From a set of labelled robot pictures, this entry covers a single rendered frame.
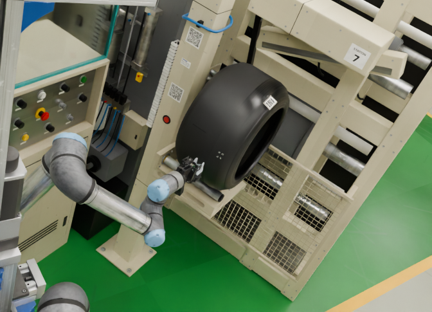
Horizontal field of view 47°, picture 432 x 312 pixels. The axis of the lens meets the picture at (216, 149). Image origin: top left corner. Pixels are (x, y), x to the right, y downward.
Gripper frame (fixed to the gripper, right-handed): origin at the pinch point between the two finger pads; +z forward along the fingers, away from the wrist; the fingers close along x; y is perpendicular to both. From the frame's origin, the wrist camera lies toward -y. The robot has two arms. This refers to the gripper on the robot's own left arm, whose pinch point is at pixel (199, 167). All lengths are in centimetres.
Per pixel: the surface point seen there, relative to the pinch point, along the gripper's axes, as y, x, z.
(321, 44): 62, -13, 40
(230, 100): 30.9, 2.5, 7.3
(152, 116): -5.6, 41.4, 22.8
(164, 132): -9.3, 31.6, 22.2
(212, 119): 21.8, 4.1, 1.5
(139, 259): -105, 24, 41
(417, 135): -63, -82, 417
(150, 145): -20.6, 36.7, 23.5
